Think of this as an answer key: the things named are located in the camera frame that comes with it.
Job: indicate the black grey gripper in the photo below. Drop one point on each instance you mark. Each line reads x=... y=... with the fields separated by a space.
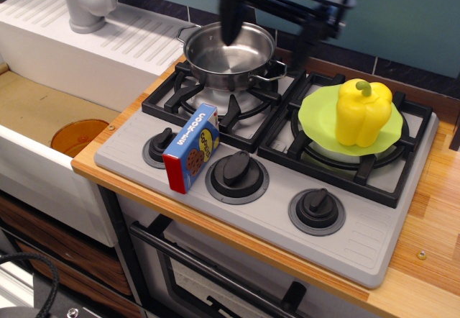
x=318 y=19

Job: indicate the yellow toy bell pepper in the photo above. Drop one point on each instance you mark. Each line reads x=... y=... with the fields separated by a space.
x=362 y=110

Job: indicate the stainless steel pot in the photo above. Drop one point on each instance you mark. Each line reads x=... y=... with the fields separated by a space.
x=235 y=67

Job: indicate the lime green plate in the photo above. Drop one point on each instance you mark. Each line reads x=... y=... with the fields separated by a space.
x=317 y=116

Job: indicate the grey toy stove top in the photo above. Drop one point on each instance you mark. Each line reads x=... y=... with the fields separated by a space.
x=360 y=251

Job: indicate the black middle stove knob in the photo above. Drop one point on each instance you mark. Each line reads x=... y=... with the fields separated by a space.
x=237 y=179

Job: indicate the black stove knob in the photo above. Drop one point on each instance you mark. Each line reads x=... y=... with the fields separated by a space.
x=317 y=212
x=155 y=147
x=237 y=179

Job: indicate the black left stove knob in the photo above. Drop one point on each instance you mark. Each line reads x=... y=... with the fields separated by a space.
x=155 y=147

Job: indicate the black right stove knob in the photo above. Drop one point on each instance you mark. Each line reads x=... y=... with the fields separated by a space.
x=317 y=212

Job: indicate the black left burner grate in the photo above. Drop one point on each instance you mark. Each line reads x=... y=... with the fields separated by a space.
x=244 y=117

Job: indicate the black burner grate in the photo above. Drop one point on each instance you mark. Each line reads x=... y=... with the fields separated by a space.
x=244 y=117
x=388 y=178

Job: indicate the black right burner grate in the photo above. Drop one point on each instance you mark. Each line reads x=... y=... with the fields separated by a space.
x=388 y=178

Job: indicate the blue cookie box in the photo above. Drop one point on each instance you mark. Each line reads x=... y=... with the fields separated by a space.
x=191 y=149

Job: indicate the white toy sink unit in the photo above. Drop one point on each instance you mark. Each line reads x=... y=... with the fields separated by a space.
x=52 y=76

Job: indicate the orange sink drain disc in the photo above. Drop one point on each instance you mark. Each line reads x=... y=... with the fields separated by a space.
x=74 y=137

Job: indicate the oven door with window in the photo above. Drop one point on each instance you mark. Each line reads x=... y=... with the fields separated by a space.
x=188 y=292

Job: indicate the wooden drawer front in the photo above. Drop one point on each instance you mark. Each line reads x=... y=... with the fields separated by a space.
x=86 y=267

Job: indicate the black oven door handle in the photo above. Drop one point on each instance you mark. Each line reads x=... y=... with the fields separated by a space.
x=153 y=235

